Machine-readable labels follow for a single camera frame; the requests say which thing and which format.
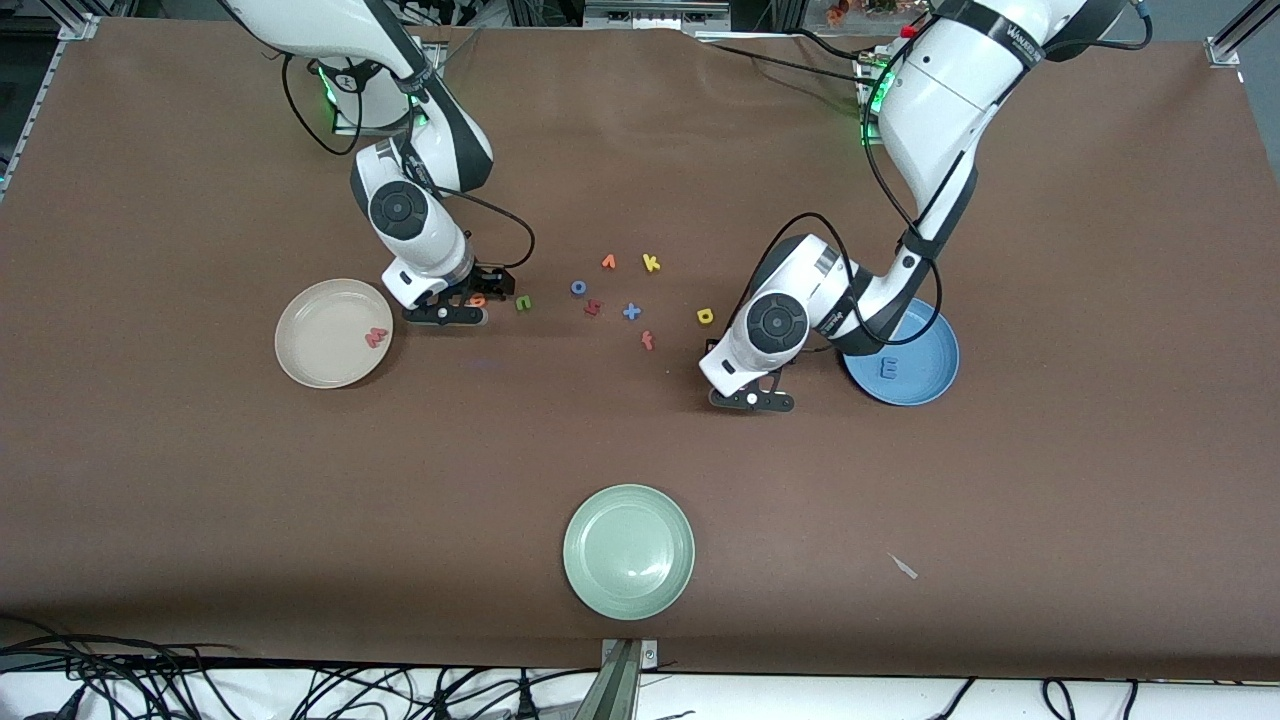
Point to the pink foam letter W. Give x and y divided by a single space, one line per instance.
376 337

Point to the blue foam letter E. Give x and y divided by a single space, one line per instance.
885 368

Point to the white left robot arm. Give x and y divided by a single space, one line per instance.
950 100

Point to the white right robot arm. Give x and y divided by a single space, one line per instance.
320 20

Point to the beige round plate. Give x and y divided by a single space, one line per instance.
320 335

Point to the blue round plate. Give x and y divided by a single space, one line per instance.
925 350

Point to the green round plate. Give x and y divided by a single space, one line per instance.
628 552

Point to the small white paper scrap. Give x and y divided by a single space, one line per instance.
903 566

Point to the brown table cover sheet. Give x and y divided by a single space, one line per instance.
300 500

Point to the dark metal rack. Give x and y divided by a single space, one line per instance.
545 12

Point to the orange background objects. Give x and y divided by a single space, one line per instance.
838 12

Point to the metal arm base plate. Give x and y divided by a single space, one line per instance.
345 128
870 140

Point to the grey metal frame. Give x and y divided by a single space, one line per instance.
655 15

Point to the metal bracket with profile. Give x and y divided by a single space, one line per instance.
620 690

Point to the aluminium side rail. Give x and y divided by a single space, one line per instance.
30 120

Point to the aluminium corner bracket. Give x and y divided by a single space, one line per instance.
80 27

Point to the aluminium frame corner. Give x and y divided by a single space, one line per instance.
1225 45

